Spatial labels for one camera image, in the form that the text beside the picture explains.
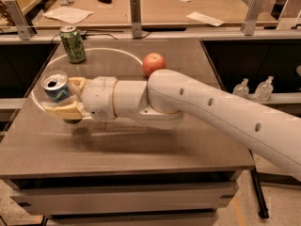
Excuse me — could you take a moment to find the wooden back desk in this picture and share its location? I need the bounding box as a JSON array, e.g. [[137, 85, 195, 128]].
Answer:
[[36, 0, 248, 29]]

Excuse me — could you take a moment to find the right white paper sheet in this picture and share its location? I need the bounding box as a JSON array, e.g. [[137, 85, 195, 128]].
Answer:
[[187, 11, 225, 27]]

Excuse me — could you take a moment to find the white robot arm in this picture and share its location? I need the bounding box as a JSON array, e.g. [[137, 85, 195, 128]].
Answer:
[[41, 69, 301, 180]]

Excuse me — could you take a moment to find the left metal bracket post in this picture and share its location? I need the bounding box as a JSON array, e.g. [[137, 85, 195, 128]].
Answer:
[[4, 0, 33, 40]]

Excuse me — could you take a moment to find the right metal bracket post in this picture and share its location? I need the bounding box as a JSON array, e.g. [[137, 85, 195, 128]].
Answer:
[[241, 0, 263, 36]]

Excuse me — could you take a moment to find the white drawer cabinet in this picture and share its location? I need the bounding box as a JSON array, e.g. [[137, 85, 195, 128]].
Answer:
[[12, 182, 238, 226]]

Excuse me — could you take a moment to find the left white paper sheet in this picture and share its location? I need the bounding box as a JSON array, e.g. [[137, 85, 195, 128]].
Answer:
[[44, 7, 93, 24]]

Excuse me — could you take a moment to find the Red Bull can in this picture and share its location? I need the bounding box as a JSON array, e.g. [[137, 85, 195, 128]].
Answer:
[[40, 70, 83, 125]]

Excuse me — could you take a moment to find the right clear sanitizer bottle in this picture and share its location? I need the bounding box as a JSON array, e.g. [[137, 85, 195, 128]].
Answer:
[[254, 76, 274, 101]]

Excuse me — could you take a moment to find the clear sanitizer bottle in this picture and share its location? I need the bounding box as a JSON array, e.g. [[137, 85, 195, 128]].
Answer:
[[232, 78, 249, 98], [254, 76, 274, 101]]

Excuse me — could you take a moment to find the black cable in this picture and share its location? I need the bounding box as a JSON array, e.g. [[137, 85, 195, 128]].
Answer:
[[51, 29, 151, 45]]

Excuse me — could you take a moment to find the left clear sanitizer bottle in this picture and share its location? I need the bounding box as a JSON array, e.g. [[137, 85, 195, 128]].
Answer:
[[232, 78, 249, 98]]

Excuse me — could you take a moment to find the green soda can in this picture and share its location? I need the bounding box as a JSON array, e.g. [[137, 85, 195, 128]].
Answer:
[[60, 25, 86, 64]]

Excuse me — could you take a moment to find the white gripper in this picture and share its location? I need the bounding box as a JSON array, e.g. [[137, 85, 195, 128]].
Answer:
[[42, 76, 118, 121]]

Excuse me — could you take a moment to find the red apple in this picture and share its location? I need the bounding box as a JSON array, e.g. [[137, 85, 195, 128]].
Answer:
[[142, 53, 166, 76]]

